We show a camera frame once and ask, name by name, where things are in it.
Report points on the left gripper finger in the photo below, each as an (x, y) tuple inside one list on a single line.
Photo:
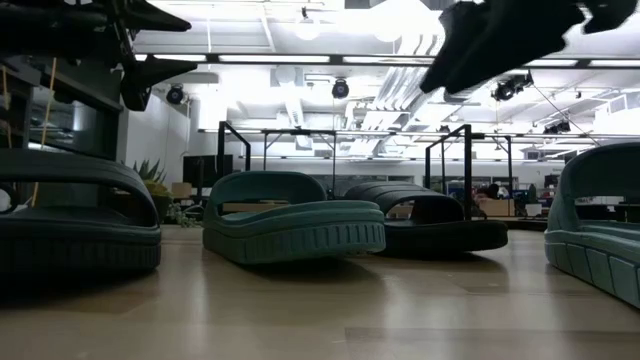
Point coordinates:
[(145, 80), (150, 17)]

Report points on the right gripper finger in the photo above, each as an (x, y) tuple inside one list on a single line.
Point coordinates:
[(525, 35), (460, 35)]

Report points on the black rubber slide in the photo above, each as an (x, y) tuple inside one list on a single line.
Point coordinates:
[(450, 235), (75, 240)]

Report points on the teal rubber slide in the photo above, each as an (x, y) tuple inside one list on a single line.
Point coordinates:
[(600, 260), (300, 235)]

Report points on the black metal wooden-board shelf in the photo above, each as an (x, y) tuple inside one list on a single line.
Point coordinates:
[(468, 165)]

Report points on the black ceiling spotlight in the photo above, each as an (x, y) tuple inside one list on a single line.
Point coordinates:
[(175, 94), (340, 88), (510, 87), (557, 127)]

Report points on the black computer monitor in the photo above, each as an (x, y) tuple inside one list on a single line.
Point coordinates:
[(205, 170)]

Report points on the small cardboard box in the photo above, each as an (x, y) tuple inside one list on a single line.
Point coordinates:
[(181, 190)]

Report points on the leafy green vine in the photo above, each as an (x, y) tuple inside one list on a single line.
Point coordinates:
[(182, 216)]

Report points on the large cardboard box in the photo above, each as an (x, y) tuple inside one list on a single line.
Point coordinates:
[(495, 206)]

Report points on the white cup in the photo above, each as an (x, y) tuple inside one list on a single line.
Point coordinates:
[(533, 210)]

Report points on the black station frame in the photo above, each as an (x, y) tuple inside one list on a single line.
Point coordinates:
[(582, 63)]

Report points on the black background rig frame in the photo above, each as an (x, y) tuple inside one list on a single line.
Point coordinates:
[(509, 160)]

